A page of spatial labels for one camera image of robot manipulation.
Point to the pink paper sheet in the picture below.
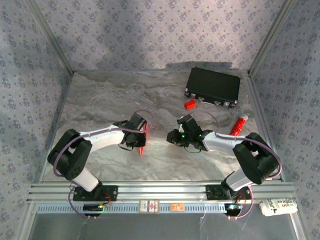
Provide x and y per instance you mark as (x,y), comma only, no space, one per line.
(141,150)

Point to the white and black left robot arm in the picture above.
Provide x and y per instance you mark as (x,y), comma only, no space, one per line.
(70,162)

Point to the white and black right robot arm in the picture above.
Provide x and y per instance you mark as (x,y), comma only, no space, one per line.
(252,162)

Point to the small red block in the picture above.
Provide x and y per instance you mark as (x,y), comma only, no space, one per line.
(190,104)

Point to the red cylinder with white cap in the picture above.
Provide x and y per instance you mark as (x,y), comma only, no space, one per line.
(238,125)

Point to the black hard case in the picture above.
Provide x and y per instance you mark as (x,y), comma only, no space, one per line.
(212,85)

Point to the orange label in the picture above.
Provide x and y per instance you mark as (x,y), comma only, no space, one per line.
(177,207)

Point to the white printed label card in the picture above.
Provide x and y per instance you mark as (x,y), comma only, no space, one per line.
(149,207)

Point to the white crumpled packet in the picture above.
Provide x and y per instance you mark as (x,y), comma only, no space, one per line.
(277,207)

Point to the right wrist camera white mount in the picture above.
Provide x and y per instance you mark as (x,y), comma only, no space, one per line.
(182,128)

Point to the long aluminium mounting rail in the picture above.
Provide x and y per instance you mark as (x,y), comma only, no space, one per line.
(162,191)

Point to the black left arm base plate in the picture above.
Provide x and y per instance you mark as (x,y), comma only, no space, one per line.
(110,192)

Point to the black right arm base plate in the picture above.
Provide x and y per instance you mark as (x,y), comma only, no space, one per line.
(212,192)

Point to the aluminium table edge rail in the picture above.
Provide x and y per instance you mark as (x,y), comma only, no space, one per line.
(265,125)
(55,125)

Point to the aluminium frame post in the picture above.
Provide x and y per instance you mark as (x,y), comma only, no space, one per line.
(270,37)

